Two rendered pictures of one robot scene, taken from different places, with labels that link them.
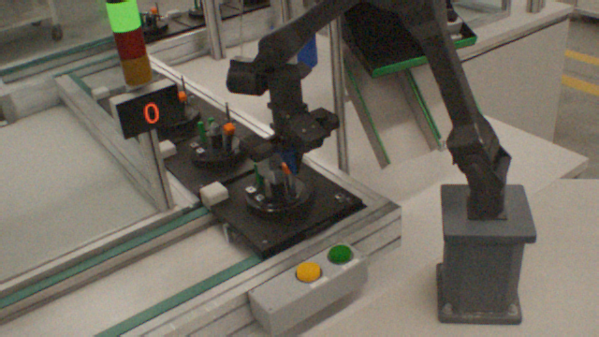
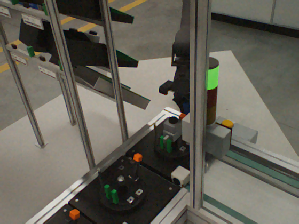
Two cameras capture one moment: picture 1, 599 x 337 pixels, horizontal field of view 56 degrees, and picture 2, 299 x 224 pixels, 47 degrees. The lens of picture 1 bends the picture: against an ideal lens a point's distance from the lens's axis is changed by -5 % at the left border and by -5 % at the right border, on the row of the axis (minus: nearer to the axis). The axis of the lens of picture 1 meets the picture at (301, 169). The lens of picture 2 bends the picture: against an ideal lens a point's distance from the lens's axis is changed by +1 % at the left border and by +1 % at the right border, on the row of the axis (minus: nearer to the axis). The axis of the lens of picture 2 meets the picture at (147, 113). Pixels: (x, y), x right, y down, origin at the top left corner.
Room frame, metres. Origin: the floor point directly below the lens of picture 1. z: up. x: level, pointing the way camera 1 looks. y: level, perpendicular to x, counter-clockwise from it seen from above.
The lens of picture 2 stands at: (1.27, 0.85, 1.78)
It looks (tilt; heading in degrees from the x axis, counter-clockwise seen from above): 38 degrees down; 256
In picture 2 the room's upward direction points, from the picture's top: 5 degrees counter-clockwise
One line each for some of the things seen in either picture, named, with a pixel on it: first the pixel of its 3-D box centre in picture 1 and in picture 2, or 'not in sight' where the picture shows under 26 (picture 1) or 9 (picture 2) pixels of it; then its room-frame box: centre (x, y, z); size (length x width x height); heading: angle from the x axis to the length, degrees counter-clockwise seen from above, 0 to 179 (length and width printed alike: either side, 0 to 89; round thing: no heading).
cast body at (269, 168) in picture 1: (270, 158); (171, 128); (1.00, 0.06, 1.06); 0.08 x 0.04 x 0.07; 33
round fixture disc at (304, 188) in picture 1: (278, 194); (174, 144); (0.99, 0.05, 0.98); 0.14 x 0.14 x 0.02
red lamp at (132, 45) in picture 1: (129, 41); not in sight; (0.99, 0.28, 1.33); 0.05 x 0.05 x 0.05
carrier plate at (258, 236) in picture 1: (279, 201); (174, 148); (0.99, 0.05, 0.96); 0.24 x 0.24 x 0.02; 33
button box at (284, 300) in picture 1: (310, 285); not in sight; (0.76, 0.01, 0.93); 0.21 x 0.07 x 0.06; 123
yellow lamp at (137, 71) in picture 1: (136, 67); not in sight; (0.99, 0.28, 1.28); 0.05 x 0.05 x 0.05
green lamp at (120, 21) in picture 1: (124, 13); not in sight; (0.99, 0.28, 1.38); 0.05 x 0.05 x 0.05
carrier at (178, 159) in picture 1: (215, 137); (122, 185); (1.20, 0.19, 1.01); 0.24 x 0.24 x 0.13; 33
